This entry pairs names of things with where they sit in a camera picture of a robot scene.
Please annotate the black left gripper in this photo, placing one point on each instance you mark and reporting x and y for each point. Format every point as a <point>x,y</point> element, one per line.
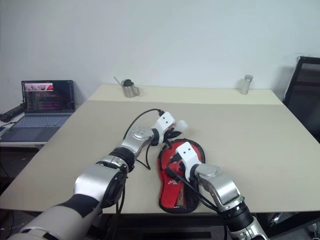
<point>169,138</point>

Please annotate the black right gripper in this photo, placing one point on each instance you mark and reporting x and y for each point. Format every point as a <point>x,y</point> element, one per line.
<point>178,163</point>

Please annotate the white pompom zipper pull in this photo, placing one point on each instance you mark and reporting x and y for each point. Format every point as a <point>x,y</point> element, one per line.
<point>183,125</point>

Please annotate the red table tennis paddle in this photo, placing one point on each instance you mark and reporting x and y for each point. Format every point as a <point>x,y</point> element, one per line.
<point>167,154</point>

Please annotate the black and red paddle case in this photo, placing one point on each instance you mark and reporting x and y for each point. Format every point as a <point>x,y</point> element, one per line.
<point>170,192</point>

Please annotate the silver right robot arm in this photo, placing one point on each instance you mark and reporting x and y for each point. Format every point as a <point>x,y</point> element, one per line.
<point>220,182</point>

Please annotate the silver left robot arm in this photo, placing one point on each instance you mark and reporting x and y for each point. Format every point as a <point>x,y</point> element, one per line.
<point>100,180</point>

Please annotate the steel cup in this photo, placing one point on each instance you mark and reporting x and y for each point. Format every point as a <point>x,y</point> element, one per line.
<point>130,91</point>

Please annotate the black object in cup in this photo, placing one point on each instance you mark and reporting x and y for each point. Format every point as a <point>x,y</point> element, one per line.
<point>128,82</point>

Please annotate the thin metal stick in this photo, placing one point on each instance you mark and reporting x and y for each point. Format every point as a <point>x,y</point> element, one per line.
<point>117,80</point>

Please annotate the glass jar with metal lid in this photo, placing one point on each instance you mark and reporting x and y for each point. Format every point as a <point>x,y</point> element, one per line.
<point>245,85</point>

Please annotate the black office chair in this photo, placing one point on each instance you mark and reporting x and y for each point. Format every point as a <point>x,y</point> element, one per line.
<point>303,97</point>

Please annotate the open grey laptop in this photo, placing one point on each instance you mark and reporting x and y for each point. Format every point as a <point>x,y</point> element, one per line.
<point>42,118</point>

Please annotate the black handheld device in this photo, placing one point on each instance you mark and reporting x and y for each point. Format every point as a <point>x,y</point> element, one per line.
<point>11,112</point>

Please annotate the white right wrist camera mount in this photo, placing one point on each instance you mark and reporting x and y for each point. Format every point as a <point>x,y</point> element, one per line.
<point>188,153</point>

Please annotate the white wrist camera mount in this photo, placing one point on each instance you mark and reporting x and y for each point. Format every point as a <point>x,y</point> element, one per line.
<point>188,153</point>
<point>163,123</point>

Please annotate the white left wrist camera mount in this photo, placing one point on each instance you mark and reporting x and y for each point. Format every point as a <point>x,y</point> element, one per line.
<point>163,123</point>

